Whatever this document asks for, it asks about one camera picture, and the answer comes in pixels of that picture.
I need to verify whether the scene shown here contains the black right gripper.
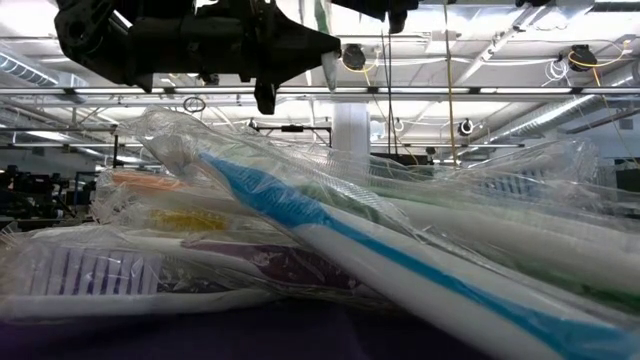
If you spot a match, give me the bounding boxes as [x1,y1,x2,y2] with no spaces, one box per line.
[330,0,420,35]

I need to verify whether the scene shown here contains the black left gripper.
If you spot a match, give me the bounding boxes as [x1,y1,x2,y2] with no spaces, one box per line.
[127,0,343,116]

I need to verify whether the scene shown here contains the green toothbrush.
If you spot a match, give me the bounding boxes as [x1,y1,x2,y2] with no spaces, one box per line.
[294,179,640,311]
[313,0,343,94]

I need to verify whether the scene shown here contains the blue toothbrush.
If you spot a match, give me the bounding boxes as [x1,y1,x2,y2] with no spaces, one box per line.
[119,107,640,360]

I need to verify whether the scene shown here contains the orange toothbrush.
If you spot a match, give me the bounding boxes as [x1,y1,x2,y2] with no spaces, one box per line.
[94,167,241,211]

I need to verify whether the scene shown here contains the yellow toothbrush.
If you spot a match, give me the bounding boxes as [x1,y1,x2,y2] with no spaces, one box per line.
[92,199,261,236]

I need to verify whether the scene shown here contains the white building column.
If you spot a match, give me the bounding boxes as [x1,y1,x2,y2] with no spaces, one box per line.
[332,102,372,157]

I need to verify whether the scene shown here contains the dark background panel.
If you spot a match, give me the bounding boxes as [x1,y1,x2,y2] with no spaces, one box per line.
[370,152,435,169]

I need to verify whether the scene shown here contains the dark background workstations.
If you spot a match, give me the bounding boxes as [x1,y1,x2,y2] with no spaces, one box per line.
[0,163,101,224]

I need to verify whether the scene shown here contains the dark background monitor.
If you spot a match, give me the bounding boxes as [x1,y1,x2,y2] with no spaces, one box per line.
[613,158,640,221]

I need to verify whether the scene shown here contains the navy blue mat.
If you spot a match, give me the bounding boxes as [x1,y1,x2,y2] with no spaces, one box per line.
[0,298,501,360]

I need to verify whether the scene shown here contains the black hanging cable with loop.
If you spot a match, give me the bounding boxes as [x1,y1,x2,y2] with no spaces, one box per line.
[379,29,401,157]

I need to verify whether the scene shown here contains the yellow hanging cable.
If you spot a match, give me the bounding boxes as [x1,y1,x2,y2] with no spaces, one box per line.
[441,0,460,167]

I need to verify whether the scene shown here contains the black hanging cable ring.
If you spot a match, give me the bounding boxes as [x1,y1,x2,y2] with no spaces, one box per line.
[182,95,208,114]

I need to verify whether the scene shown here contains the long ceiling light rail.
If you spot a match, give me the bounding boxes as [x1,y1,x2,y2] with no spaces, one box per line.
[0,85,640,97]

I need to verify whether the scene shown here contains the black background post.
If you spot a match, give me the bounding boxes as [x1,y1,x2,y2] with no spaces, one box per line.
[110,124,124,169]

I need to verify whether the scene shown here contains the silver ventilation duct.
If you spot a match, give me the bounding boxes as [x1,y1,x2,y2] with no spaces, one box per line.
[469,74,640,147]
[0,49,90,90]

